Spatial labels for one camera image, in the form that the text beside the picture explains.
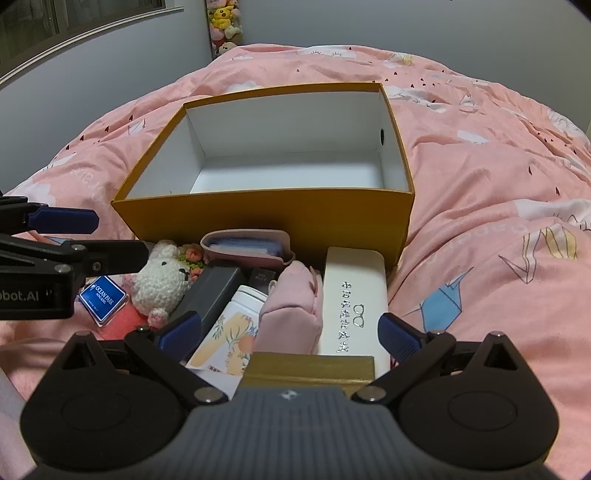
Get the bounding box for crochet flower bunch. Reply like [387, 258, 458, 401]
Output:
[178, 243, 206, 278]

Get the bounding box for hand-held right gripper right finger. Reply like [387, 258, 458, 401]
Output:
[351, 313, 527, 405]

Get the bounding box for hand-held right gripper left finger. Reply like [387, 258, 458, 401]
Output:
[60, 311, 227, 407]

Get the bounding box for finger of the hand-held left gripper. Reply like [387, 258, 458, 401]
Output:
[0, 233, 151, 278]
[0, 196, 100, 235]

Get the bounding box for white crochet bear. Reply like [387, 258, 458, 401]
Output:
[122, 240, 195, 329]

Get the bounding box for pink fabric pouch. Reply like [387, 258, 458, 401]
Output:
[259, 260, 324, 356]

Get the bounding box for hanging column of plush toys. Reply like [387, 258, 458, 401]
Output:
[205, 0, 245, 58]

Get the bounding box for white floral bottle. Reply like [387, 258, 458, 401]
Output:
[185, 285, 269, 401]

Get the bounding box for pink peach plush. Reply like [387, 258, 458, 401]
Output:
[98, 302, 149, 341]

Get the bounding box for window frame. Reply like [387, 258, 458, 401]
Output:
[0, 0, 167, 83]

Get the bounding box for pink printed blanket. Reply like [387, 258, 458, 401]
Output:
[0, 44, 591, 480]

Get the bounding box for pink felt card case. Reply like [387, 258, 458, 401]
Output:
[200, 229, 296, 268]

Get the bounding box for yellow cardboard box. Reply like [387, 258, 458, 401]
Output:
[111, 82, 415, 274]

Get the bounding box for white glasses case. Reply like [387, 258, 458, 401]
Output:
[316, 247, 391, 385]

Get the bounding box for grey box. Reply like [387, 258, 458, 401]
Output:
[168, 261, 248, 334]

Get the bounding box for blue square box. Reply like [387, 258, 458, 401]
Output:
[78, 274, 129, 328]

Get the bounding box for small black item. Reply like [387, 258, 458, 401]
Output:
[247, 266, 279, 294]

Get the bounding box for gold box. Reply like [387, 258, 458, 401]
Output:
[238, 352, 376, 394]

